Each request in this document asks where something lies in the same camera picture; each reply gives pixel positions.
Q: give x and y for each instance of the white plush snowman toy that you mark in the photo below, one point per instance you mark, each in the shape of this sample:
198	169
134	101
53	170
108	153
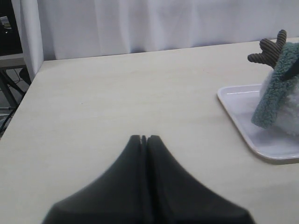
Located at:
288	114

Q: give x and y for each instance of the white rectangular plastic tray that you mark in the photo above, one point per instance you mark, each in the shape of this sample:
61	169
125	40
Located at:
271	146

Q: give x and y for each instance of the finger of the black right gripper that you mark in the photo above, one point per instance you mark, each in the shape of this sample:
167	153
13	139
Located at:
292	72

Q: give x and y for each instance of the grey metal frame stand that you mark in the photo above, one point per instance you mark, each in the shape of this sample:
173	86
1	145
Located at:
10	62

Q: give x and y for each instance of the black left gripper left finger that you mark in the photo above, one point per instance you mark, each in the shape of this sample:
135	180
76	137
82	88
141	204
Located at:
116	197

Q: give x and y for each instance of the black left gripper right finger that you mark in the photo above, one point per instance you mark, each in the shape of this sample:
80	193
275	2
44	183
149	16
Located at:
178	198

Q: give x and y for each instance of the white backdrop curtain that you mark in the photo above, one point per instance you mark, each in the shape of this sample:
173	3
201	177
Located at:
64	29

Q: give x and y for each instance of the green fuzzy scarf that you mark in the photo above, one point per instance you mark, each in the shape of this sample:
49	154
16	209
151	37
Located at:
276	91

